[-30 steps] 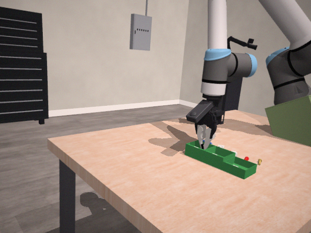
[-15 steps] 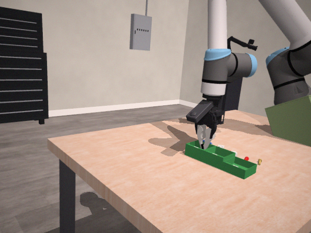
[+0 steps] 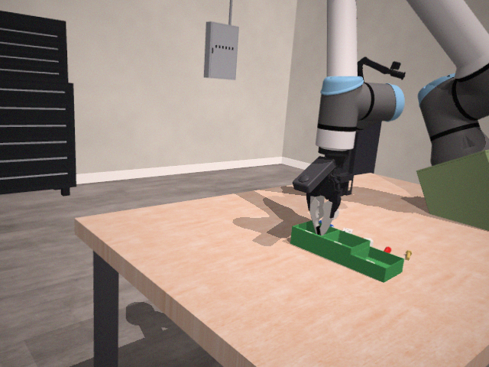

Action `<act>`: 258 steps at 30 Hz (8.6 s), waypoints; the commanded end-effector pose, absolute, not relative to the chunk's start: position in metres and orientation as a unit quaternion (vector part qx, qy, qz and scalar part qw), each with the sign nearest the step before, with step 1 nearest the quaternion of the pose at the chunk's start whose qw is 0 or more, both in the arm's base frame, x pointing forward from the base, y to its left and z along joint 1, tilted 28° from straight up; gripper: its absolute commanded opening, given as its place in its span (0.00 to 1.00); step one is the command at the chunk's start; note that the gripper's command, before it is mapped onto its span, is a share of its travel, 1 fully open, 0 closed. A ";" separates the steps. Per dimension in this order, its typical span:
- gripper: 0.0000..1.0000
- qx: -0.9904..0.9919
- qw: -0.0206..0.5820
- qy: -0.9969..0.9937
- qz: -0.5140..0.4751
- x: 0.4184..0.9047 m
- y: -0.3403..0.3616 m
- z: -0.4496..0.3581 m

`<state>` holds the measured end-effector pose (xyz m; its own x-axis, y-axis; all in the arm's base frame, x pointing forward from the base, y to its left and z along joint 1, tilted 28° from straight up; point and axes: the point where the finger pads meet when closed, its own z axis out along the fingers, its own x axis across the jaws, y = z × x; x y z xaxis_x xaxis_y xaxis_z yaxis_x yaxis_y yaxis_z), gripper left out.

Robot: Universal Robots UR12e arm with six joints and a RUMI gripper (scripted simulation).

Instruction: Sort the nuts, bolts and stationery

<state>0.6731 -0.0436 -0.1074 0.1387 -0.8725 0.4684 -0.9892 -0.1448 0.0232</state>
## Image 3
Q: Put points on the green three-compartment bin rack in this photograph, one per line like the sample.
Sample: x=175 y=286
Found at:
x=375 y=263

